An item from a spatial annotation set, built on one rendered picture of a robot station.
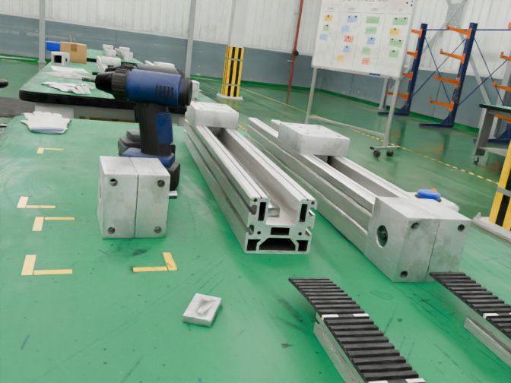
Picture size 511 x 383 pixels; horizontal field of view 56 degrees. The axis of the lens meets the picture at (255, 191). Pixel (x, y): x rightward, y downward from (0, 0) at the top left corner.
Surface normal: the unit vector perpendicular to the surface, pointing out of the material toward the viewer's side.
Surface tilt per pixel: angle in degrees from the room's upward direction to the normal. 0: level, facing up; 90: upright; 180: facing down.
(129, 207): 90
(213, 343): 0
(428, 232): 90
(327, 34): 91
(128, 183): 90
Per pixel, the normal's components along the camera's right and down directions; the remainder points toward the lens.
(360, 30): -0.77, 0.08
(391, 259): -0.96, -0.05
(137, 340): 0.13, -0.95
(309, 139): 0.25, 0.30
